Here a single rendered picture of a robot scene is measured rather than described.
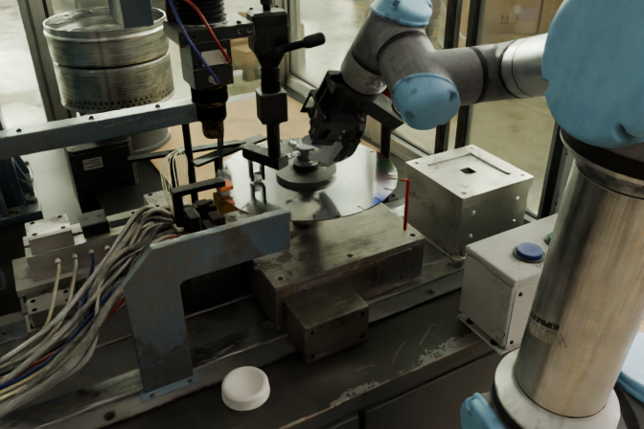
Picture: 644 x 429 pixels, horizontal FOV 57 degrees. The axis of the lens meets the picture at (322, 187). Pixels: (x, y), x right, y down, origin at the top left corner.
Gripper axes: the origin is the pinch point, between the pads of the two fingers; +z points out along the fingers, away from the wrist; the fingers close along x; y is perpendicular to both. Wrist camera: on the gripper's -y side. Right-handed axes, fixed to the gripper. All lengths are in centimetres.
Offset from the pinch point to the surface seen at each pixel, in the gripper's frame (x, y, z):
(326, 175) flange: 2.0, -0.2, 2.0
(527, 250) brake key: 26.7, -22.3, -11.1
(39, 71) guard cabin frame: -84, 42, 66
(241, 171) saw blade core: -5.0, 11.9, 9.9
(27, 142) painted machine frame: -16, 47, 15
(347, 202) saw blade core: 10.0, -0.1, -1.5
